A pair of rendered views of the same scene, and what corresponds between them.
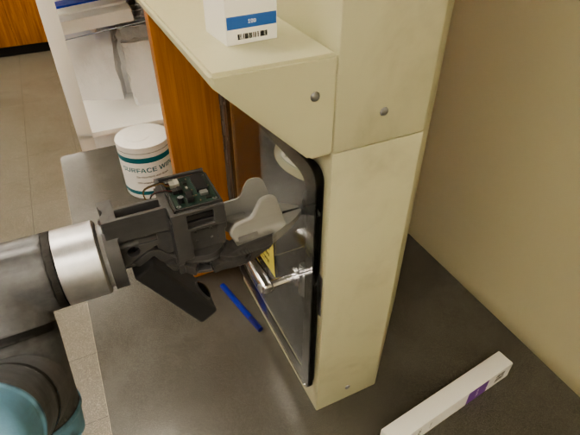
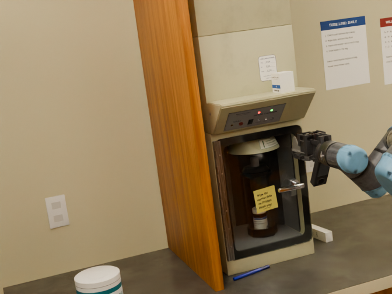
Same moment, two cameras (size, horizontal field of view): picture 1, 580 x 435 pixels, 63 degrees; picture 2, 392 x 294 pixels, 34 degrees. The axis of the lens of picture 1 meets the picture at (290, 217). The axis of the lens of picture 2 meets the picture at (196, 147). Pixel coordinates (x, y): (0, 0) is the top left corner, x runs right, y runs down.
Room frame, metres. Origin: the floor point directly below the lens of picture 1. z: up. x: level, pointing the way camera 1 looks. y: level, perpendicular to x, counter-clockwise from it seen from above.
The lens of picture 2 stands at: (0.50, 2.04, 1.74)
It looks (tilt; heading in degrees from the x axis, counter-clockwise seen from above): 11 degrees down; 277
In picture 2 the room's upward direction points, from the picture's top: 7 degrees counter-clockwise
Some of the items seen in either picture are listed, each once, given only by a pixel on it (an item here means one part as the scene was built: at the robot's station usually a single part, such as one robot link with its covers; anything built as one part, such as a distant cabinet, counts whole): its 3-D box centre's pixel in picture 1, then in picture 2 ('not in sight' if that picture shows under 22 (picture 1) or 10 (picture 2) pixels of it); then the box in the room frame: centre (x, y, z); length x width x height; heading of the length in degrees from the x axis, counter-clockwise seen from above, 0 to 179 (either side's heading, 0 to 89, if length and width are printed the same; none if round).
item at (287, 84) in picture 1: (218, 60); (262, 111); (0.52, 0.08, 1.46); 0.32 x 0.11 x 0.10; 26
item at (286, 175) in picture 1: (267, 234); (265, 192); (0.54, 0.03, 1.19); 0.30 x 0.01 x 0.40; 25
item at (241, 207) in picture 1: (257, 200); (296, 145); (0.43, 0.04, 1.33); 0.09 x 0.03 x 0.06; 116
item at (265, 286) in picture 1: (267, 266); (289, 186); (0.46, 0.03, 1.20); 0.10 x 0.05 x 0.03; 25
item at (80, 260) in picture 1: (85, 259); (331, 154); (0.34, 0.20, 1.33); 0.08 x 0.05 x 0.08; 26
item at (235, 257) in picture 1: (231, 246); not in sight; (0.38, 0.06, 1.31); 0.09 x 0.05 x 0.02; 116
